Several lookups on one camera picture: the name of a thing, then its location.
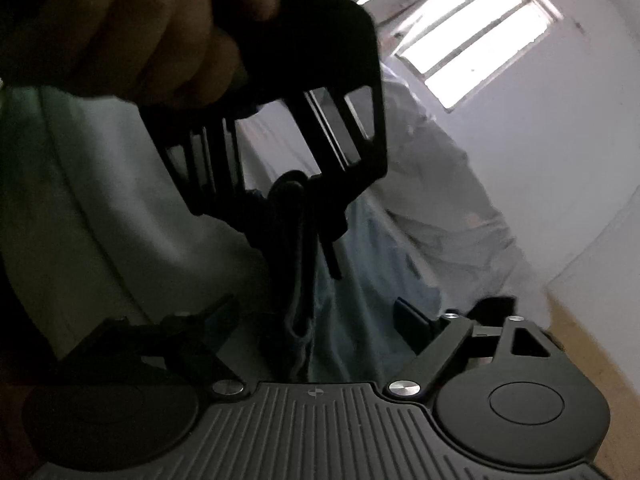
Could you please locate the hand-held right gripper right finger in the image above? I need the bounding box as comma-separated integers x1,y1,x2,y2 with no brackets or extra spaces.
386,297,563,401

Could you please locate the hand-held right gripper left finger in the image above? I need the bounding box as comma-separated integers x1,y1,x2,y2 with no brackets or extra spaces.
59,295,247,402

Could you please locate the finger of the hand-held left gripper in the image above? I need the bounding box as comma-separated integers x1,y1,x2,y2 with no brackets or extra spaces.
140,104,282,257
299,80,390,281

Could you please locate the pale blue grey garment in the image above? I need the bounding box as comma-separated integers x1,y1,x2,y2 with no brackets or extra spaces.
265,175,451,386

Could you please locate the person's left hand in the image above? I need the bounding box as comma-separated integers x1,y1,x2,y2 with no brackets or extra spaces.
0,0,282,109

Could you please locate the white blue patterned duvet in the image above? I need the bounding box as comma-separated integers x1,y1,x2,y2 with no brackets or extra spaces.
375,60,546,306

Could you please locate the window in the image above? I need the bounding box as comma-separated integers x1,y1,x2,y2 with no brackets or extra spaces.
395,0,561,111

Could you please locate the wooden headboard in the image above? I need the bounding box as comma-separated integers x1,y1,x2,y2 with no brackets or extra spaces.
547,290,640,461

